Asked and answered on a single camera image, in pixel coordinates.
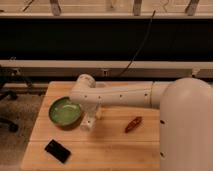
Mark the red chili pepper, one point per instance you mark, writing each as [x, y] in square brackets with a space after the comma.
[133, 124]

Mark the white plastic bottle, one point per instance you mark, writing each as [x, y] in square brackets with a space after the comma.
[98, 113]

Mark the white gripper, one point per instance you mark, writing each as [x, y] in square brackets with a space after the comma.
[88, 121]

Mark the black office chair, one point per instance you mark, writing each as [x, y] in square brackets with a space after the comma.
[5, 74]

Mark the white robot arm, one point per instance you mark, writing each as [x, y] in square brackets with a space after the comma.
[186, 116]

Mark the wooden cutting board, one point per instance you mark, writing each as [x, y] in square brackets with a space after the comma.
[106, 148]

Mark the black rectangular phone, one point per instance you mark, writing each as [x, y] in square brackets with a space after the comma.
[58, 151]

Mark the green ceramic bowl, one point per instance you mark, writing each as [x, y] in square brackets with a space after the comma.
[64, 112]

